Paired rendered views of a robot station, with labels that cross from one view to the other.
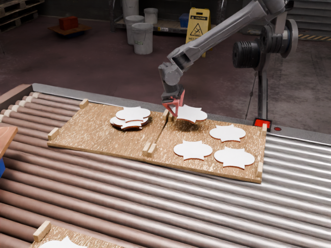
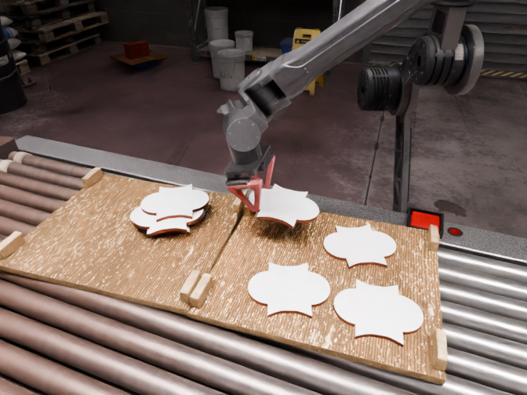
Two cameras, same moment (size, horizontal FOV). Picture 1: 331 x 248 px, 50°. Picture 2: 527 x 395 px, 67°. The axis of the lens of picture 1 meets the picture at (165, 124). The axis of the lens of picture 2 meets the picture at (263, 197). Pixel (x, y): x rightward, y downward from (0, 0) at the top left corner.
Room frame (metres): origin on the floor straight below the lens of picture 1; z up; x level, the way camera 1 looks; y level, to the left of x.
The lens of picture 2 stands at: (0.59, -0.06, 1.48)
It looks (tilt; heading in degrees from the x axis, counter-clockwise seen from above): 35 degrees down; 1
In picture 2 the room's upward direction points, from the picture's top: straight up
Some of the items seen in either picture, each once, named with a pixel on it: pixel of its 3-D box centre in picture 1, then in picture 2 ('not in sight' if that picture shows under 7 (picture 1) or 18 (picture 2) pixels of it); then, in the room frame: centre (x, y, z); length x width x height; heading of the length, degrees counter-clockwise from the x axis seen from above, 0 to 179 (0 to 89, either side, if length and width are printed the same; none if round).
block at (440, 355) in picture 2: (259, 169); (440, 349); (0.96, -0.32, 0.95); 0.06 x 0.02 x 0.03; 163
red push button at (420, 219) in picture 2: (262, 124); (424, 222); (1.30, -0.42, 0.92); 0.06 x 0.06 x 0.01; 70
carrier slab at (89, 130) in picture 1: (112, 128); (135, 230); (1.26, 0.22, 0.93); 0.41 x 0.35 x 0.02; 75
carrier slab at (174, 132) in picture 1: (210, 144); (325, 269); (1.14, -0.18, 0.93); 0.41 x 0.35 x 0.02; 73
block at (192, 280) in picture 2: (147, 148); (190, 285); (1.08, 0.07, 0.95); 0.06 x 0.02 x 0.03; 165
